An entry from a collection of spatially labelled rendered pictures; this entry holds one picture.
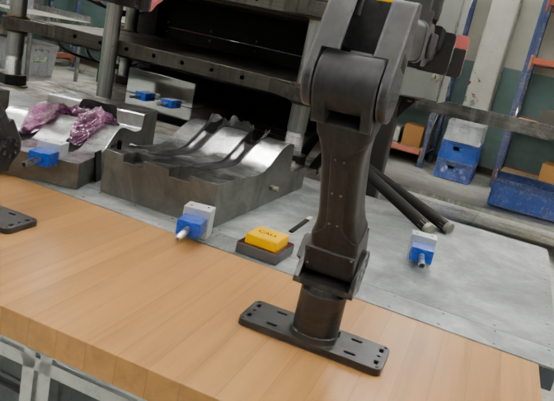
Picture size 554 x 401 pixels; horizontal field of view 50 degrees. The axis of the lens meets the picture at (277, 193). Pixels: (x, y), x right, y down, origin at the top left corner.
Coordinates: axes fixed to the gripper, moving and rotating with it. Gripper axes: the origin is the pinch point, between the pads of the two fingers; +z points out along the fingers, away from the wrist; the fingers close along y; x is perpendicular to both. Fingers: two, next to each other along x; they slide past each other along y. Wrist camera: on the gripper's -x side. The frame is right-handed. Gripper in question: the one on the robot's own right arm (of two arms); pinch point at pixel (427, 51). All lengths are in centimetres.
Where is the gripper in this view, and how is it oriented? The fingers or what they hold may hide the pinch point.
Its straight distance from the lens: 111.7
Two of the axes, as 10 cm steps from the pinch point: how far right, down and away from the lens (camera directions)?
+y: -9.1, -2.8, 3.1
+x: -2.0, 9.5, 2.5
